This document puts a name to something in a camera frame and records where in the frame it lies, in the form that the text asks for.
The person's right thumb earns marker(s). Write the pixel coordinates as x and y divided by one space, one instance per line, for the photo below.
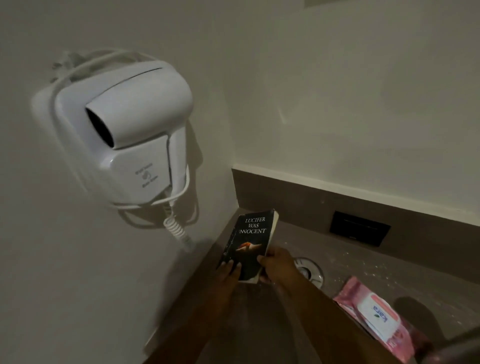
262 258

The person's left hand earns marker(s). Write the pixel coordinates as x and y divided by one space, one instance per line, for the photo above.
226 282

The person's right hand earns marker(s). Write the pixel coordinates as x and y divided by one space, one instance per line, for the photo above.
280 266

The white wall hair dryer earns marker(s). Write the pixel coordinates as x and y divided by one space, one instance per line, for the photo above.
127 123

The person's left forearm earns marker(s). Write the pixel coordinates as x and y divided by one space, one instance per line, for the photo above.
187 332

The black rectangular wall plate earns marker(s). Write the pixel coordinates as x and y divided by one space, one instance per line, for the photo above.
359 228

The person's left fingers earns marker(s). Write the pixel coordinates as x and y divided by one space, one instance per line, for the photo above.
229 269

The black paperback book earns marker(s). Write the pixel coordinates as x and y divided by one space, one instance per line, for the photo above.
248 240

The pink wet wipes packet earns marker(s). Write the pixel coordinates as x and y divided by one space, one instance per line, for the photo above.
378 318

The white hair dryer wall mount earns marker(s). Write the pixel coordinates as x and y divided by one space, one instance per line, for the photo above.
47 112

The round metal drain cover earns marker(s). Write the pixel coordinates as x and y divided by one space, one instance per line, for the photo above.
311 270

